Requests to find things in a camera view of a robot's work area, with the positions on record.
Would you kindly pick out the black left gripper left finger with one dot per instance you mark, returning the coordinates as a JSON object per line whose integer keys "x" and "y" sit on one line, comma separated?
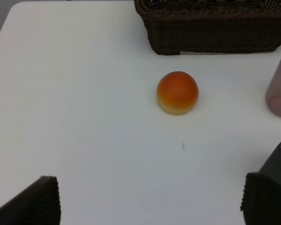
{"x": 38, "y": 204}

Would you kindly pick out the round orange bread bun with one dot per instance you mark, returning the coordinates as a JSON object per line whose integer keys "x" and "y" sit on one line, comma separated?
{"x": 177, "y": 93}

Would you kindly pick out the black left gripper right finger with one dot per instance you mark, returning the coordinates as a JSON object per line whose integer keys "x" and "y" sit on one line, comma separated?
{"x": 261, "y": 202}

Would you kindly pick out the dark brown wicker basket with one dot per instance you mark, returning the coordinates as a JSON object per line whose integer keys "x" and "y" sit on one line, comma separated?
{"x": 211, "y": 26}

